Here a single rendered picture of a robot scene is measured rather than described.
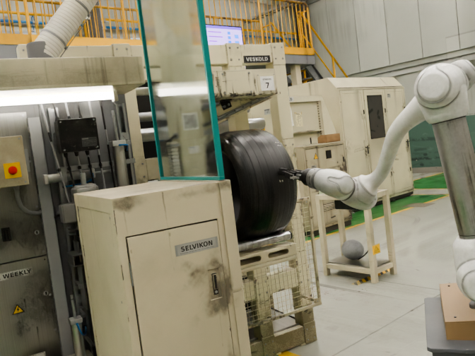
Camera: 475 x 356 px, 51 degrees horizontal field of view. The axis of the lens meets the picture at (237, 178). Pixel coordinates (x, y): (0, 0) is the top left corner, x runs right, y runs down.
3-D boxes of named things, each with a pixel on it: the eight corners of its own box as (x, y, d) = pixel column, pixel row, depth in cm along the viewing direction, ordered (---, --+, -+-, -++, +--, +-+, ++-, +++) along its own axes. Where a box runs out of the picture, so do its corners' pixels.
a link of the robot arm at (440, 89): (522, 287, 160) (517, 313, 142) (468, 290, 169) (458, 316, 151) (466, 56, 158) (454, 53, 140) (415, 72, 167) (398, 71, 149)
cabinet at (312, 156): (314, 237, 668) (304, 145, 660) (283, 234, 713) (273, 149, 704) (355, 224, 726) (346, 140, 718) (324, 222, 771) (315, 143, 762)
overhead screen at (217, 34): (209, 69, 600) (203, 23, 596) (207, 70, 604) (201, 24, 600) (247, 69, 638) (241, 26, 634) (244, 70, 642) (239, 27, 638)
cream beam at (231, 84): (181, 100, 252) (177, 71, 251) (163, 107, 273) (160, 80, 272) (279, 94, 281) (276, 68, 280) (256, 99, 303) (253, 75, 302)
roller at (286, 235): (228, 255, 231) (232, 252, 227) (225, 246, 232) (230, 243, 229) (289, 240, 248) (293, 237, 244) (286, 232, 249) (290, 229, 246)
